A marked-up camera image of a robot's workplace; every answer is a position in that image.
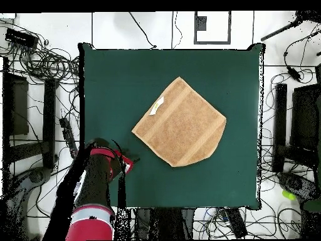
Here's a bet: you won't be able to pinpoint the tan terry towel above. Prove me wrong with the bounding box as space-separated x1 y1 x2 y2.
131 76 228 168

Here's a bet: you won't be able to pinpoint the black power strip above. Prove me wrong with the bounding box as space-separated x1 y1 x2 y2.
220 208 248 239
58 117 80 159

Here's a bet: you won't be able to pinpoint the dark grey stand base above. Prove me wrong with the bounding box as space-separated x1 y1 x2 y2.
3 166 55 240
276 171 321 214

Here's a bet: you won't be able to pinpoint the black metal stand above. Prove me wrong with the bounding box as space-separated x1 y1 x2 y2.
272 63 321 176
1 56 60 170

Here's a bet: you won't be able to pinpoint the dark green table cloth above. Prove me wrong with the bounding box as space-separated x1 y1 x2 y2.
78 42 266 211

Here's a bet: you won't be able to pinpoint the small bright green object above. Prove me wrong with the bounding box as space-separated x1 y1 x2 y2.
282 190 297 201

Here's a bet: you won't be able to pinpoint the black power adapter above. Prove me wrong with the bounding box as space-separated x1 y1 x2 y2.
287 66 302 82

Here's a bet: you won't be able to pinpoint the black tripod leg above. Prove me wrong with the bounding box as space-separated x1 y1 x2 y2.
260 11 321 42

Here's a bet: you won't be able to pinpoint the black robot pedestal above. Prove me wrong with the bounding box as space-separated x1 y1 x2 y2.
135 207 196 240

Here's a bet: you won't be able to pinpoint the thin black cable with plug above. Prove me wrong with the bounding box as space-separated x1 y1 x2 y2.
129 11 157 49

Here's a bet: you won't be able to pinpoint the tangled black cables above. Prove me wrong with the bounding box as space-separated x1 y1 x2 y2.
0 19 81 86

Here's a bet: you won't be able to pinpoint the grey square floor frame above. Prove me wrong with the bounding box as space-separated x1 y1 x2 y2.
193 11 231 45

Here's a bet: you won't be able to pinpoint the black network switch box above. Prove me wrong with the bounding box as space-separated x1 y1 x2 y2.
4 27 39 49

